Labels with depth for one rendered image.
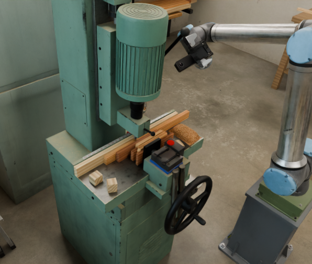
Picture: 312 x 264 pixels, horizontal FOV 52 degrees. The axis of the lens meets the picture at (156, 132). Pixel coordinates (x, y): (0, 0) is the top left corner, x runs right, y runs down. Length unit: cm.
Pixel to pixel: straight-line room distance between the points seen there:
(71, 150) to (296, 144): 101
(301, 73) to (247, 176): 157
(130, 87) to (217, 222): 145
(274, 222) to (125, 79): 115
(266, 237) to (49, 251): 130
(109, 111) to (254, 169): 175
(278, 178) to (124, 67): 84
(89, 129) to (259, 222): 108
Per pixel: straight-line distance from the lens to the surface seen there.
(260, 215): 190
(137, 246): 170
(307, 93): 136
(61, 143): 163
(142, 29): 106
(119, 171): 133
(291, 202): 177
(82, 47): 128
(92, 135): 150
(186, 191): 123
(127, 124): 134
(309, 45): 128
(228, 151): 293
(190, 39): 137
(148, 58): 111
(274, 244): 200
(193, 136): 151
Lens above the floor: 186
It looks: 38 degrees down
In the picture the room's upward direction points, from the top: 6 degrees clockwise
